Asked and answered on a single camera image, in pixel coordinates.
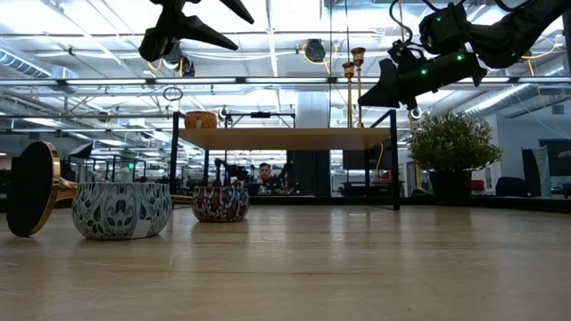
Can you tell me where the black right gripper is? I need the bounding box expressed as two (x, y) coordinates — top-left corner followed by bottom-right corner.
(358, 50), (488, 111)

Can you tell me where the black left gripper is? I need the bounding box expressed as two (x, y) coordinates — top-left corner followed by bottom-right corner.
(137, 0), (255, 63)

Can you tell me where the orange patterned candle tin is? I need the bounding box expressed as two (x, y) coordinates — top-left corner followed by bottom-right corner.
(184, 110), (219, 130)

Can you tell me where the red patterned candle tin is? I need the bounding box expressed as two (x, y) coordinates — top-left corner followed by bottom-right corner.
(191, 185), (251, 224)

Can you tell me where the blue-green patterned candle tin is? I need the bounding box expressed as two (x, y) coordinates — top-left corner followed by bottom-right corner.
(70, 181), (173, 242)

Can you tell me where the tall gold candlestick holder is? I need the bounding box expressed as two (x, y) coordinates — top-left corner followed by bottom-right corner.
(5, 141), (194, 238)

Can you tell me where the black monitor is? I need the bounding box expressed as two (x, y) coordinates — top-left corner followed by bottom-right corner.
(537, 138), (571, 177)
(342, 149), (393, 171)

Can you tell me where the green potted plant black pot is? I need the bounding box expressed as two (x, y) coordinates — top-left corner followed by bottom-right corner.
(406, 111), (504, 207)

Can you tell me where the wooden shelf with black legs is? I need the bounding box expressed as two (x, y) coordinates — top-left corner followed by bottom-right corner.
(168, 109), (401, 210)

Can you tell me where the person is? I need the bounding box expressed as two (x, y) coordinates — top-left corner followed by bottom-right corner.
(249, 161), (289, 196)

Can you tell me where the black office chair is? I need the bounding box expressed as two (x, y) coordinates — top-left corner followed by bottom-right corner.
(494, 176), (527, 198)

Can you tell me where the black ceiling cable reel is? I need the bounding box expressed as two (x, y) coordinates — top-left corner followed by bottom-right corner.
(162, 42), (196, 78)
(304, 38), (327, 63)

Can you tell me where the black aluminium table frame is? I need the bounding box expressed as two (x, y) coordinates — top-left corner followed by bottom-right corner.
(0, 194), (571, 214)

